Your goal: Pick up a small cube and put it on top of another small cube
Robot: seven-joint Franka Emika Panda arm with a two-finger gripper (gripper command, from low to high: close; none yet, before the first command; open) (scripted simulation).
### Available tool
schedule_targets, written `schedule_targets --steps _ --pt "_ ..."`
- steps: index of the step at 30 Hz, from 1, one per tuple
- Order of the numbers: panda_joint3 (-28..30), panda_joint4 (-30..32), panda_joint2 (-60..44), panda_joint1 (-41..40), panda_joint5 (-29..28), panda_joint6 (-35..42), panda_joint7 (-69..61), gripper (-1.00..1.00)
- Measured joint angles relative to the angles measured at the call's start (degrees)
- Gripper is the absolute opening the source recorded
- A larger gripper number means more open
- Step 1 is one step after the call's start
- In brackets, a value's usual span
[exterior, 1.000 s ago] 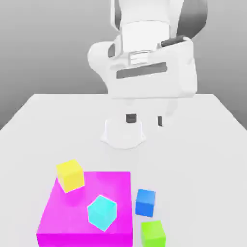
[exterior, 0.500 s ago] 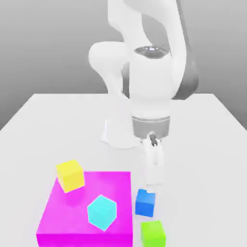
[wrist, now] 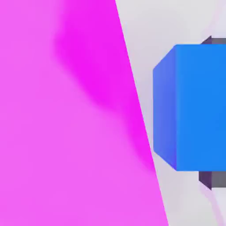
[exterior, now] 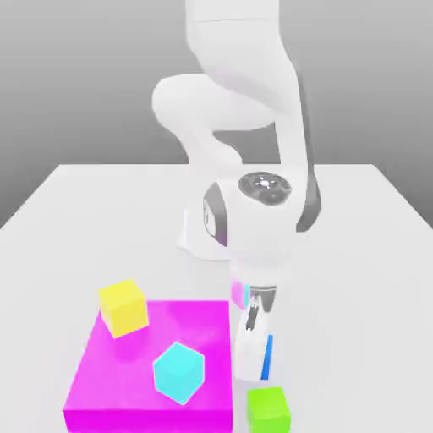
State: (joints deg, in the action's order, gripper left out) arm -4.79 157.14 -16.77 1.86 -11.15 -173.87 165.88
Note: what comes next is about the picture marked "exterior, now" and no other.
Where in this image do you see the small cyan cube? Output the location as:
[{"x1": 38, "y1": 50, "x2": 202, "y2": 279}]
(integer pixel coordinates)
[{"x1": 152, "y1": 341, "x2": 206, "y2": 406}]

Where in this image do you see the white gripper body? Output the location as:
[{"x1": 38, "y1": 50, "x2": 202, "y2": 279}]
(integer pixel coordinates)
[{"x1": 233, "y1": 312, "x2": 274, "y2": 382}]

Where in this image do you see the small green cube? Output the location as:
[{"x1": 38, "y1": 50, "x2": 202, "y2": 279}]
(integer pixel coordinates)
[{"x1": 245, "y1": 386, "x2": 292, "y2": 433}]

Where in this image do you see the small yellow cube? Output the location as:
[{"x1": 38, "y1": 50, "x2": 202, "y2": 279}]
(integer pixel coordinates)
[{"x1": 97, "y1": 278, "x2": 150, "y2": 339}]

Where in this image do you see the large magenta box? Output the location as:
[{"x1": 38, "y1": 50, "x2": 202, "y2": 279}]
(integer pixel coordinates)
[{"x1": 63, "y1": 299, "x2": 235, "y2": 433}]

